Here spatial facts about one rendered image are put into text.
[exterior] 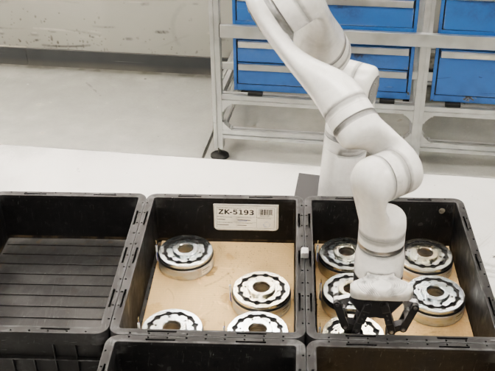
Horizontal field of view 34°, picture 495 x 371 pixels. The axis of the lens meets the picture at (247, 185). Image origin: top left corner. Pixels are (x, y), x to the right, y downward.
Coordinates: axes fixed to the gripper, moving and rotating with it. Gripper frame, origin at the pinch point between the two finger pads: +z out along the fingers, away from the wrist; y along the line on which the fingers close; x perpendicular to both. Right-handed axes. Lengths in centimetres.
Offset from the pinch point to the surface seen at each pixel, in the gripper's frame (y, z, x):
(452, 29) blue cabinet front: -42, 22, -200
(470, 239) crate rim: -17.4, -7.8, -18.1
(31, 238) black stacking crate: 66, 2, -28
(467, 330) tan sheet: -16.4, 2.2, -5.8
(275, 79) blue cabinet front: 25, 47, -206
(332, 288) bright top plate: 6.4, -1.0, -11.6
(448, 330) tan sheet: -13.1, 2.2, -5.4
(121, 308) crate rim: 40.0, -7.8, 3.8
